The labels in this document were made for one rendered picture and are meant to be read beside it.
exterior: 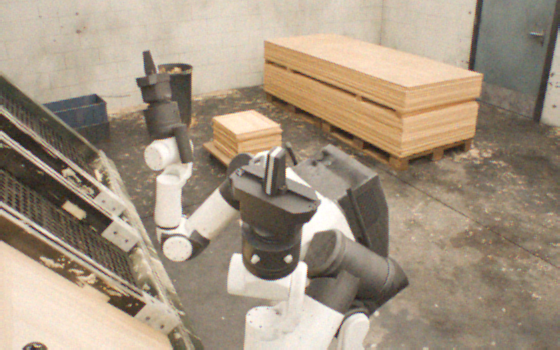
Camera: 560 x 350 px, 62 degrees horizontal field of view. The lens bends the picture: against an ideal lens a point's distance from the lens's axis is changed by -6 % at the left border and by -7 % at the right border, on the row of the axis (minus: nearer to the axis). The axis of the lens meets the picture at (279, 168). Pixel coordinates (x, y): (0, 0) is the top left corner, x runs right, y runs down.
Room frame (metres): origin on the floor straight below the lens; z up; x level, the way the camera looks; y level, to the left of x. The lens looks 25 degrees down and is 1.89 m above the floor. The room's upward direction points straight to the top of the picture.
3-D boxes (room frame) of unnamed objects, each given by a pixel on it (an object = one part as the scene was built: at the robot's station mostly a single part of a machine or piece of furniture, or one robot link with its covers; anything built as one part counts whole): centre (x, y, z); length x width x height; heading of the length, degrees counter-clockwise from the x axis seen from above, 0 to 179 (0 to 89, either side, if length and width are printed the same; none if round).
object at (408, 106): (5.27, -0.87, 0.39); 2.46 x 1.05 x 0.78; 31
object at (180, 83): (5.20, 1.18, 0.33); 0.52 x 0.51 x 0.65; 31
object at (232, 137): (4.19, 0.36, 0.20); 0.61 x 0.53 x 0.40; 31
